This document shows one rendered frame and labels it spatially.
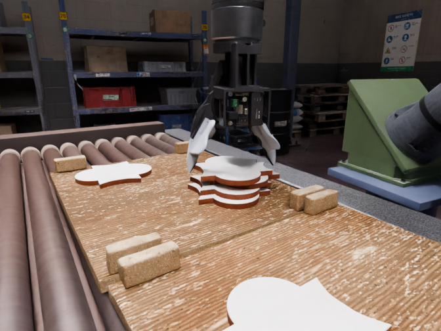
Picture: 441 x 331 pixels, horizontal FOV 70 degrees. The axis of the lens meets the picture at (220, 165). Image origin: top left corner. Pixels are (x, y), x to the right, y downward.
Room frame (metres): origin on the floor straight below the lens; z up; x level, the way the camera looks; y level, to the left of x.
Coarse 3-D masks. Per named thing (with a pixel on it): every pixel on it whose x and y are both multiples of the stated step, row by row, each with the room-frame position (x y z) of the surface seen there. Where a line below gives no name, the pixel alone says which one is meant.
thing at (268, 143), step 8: (248, 128) 0.53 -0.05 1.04; (256, 128) 0.52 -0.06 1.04; (264, 128) 0.50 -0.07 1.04; (256, 136) 0.53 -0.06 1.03; (264, 136) 0.51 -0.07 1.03; (272, 136) 0.49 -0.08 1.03; (264, 144) 0.52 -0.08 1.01; (272, 144) 0.50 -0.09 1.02; (264, 152) 0.53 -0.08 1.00; (272, 152) 0.53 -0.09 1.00; (272, 160) 0.53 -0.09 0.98
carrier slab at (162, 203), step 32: (128, 160) 0.69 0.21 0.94; (160, 160) 0.69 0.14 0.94; (64, 192) 0.49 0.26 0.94; (96, 192) 0.49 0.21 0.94; (128, 192) 0.49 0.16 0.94; (160, 192) 0.49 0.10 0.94; (192, 192) 0.49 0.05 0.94; (288, 192) 0.49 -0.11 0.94; (96, 224) 0.38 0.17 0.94; (128, 224) 0.38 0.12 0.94; (160, 224) 0.38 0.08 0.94; (192, 224) 0.38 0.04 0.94; (224, 224) 0.38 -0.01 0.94; (256, 224) 0.38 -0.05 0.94; (96, 256) 0.30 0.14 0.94
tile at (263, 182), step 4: (260, 164) 0.56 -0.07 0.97; (272, 172) 0.51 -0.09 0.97; (264, 176) 0.49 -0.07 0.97; (268, 176) 0.50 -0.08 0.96; (272, 176) 0.50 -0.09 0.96; (276, 176) 0.51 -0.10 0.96; (260, 180) 0.47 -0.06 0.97; (264, 180) 0.47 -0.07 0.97; (212, 184) 0.48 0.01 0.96; (216, 184) 0.48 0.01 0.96; (256, 184) 0.46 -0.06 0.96; (260, 184) 0.46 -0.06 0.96; (264, 184) 0.47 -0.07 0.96; (240, 188) 0.46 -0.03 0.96; (244, 188) 0.46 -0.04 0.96; (248, 188) 0.46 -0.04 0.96; (252, 188) 0.46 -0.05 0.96
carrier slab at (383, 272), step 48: (240, 240) 0.34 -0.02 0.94; (288, 240) 0.34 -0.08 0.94; (336, 240) 0.34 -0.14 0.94; (384, 240) 0.34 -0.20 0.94; (432, 240) 0.34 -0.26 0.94; (144, 288) 0.25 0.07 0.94; (192, 288) 0.25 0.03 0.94; (336, 288) 0.25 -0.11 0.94; (384, 288) 0.25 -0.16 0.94; (432, 288) 0.25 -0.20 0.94
